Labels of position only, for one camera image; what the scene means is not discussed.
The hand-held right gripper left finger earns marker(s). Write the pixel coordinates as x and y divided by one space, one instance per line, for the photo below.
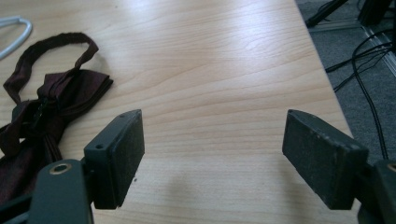
116 161

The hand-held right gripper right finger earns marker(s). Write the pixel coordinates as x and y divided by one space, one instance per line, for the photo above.
320 161

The dark maroon bow tie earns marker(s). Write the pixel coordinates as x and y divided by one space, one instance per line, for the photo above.
46 105

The black metal stand leg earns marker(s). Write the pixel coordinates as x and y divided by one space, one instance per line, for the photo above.
323 12

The black stand base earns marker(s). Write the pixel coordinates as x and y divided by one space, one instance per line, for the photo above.
373 11

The white plastic hanger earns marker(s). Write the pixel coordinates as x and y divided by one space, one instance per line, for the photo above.
17 35

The metal floor rail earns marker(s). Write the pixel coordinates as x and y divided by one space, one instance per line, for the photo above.
358 31

